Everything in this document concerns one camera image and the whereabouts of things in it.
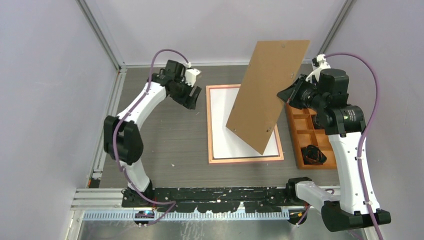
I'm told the landscape photo print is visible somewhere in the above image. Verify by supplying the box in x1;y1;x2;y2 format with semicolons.
209;87;281;160

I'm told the brown backing board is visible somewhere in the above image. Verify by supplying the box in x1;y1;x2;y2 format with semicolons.
226;39;310;155

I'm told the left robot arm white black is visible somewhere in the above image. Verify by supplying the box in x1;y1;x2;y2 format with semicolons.
103;60;202;207

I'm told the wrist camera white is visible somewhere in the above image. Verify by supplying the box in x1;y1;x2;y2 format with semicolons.
305;54;331;86
184;62;202;87

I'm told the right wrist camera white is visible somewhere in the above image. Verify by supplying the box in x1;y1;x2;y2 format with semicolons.
305;54;331;86

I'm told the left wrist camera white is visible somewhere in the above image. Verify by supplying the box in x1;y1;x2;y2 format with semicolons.
184;62;202;87

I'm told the pink wooden picture frame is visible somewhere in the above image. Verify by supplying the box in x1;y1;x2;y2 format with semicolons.
205;84;285;165

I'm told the aluminium front rail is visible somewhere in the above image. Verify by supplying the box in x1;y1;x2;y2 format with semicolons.
71;186;306;213

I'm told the dark red-striped rolled item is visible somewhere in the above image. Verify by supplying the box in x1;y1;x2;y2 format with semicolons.
301;144;328;165

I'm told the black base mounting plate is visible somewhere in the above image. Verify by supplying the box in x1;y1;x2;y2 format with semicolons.
121;186;307;214

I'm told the orange compartment tray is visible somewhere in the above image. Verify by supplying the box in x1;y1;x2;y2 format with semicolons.
284;104;337;170

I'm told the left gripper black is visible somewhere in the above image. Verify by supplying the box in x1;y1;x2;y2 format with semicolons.
171;77;202;110

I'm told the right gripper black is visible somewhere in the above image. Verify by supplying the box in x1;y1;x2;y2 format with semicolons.
278;73;327;112

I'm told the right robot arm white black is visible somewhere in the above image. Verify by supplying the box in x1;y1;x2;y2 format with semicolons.
277;68;392;232

